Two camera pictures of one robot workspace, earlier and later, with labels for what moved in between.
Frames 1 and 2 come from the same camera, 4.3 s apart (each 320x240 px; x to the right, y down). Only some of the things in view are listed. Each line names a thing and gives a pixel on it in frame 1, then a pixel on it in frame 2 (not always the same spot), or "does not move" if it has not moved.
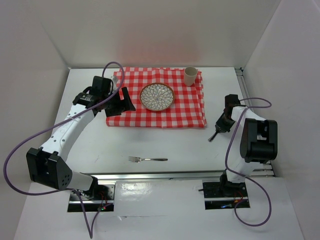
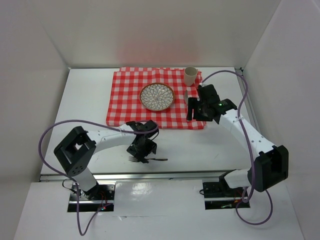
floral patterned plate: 157,96 does not move
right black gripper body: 225,123 -> 201,113
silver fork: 139,159 does not move
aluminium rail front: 167,175 does not move
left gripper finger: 114,110 -> 132,150
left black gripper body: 114,100 -> 141,148
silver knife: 210,139 -> 186,98
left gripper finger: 129,105 -> 152,146
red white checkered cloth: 161,98 does not move
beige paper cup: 190,73 does not move
